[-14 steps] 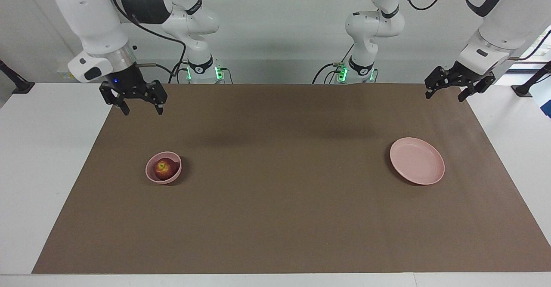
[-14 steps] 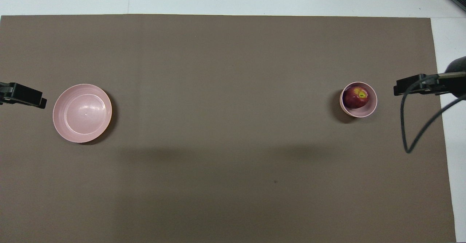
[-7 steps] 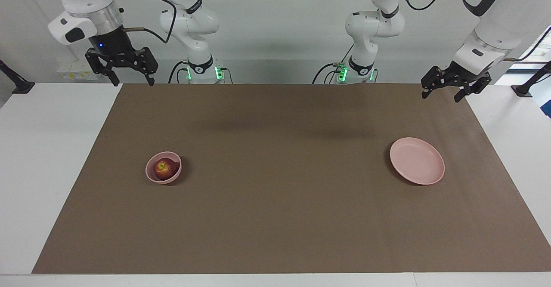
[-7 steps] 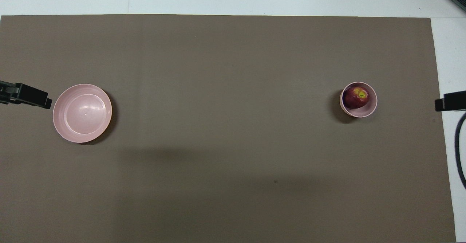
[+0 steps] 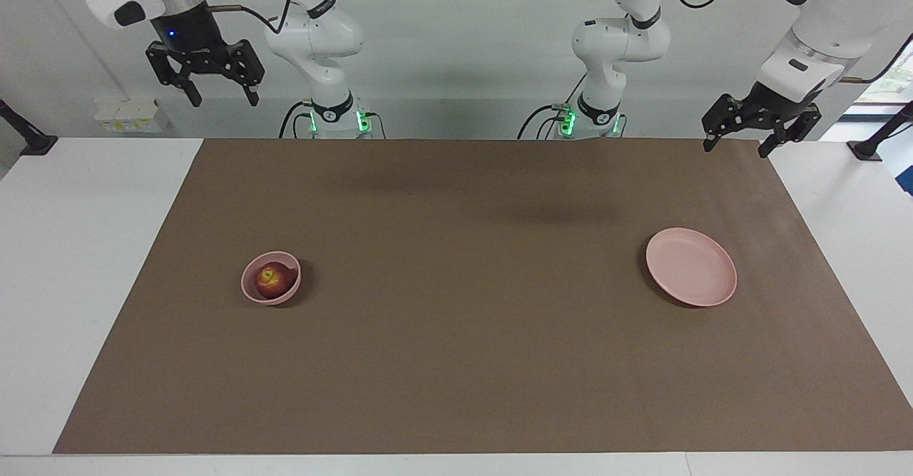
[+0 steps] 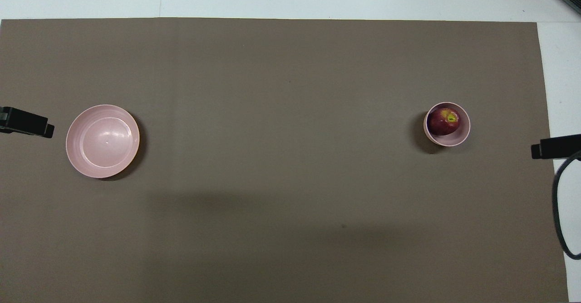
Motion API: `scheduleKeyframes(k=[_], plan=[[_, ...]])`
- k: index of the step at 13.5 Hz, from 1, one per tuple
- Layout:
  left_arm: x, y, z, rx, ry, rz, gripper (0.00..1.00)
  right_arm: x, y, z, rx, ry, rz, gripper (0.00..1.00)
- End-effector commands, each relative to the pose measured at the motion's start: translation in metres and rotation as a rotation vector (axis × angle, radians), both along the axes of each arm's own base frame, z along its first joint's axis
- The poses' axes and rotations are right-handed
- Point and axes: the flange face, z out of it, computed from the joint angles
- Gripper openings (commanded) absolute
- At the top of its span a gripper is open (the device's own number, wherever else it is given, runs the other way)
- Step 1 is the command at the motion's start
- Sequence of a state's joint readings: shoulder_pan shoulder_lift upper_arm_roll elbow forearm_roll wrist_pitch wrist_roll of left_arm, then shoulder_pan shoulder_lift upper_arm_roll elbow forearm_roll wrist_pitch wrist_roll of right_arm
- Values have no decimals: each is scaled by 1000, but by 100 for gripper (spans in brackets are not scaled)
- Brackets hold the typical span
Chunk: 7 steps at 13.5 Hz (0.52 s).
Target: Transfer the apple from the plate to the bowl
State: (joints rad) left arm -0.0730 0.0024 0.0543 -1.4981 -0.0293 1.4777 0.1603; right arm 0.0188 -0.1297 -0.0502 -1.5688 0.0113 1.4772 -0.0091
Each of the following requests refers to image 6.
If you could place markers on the pink plate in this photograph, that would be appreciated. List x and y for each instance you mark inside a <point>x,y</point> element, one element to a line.
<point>102,141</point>

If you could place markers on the brown table mat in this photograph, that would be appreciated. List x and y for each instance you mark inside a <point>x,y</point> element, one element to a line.
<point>290,180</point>

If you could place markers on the dark red apple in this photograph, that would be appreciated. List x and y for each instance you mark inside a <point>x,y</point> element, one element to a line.
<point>442,122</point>

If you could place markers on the pink bowl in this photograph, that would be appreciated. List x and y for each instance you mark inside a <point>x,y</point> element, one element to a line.
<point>464,132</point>

